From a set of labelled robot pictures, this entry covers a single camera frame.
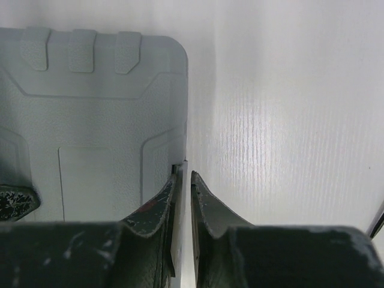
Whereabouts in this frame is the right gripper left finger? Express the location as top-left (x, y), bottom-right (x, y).
top-left (115, 175), bottom-right (178, 287)

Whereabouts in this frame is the grey plastic tool case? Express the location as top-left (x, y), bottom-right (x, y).
top-left (1, 27), bottom-right (188, 222)

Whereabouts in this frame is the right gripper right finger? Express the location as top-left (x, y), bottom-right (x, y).
top-left (191, 171), bottom-right (252, 287)

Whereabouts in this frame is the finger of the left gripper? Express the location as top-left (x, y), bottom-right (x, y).
top-left (1, 184), bottom-right (41, 221)

